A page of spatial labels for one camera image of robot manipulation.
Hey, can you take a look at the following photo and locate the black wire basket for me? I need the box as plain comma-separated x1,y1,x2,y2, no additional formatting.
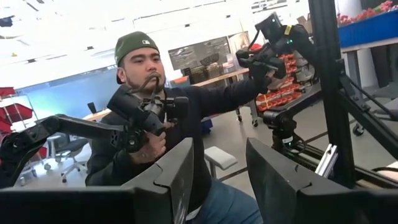
182,52,225,85

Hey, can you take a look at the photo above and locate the blue bin of flowers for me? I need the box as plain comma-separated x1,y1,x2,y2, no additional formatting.
336,0,398,49

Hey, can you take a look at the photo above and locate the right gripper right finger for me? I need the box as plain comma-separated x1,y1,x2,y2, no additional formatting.
245,138,398,224

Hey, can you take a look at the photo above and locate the person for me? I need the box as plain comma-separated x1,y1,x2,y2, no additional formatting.
85,30,292,224

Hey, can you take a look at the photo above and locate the red bin shelf rack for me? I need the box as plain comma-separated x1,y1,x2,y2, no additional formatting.
0,86,34,135

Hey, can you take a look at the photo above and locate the grey padded stool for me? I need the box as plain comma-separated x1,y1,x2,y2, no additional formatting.
203,146,239,180

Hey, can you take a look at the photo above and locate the black office chair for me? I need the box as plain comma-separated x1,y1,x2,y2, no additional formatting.
43,133,91,184

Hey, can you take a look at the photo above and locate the wooden table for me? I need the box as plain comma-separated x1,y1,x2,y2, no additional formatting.
169,67,251,88

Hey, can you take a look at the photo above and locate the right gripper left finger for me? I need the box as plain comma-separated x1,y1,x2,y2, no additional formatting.
0,138,195,224

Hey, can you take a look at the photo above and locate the cart with red items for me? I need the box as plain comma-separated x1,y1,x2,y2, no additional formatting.
254,51,315,113

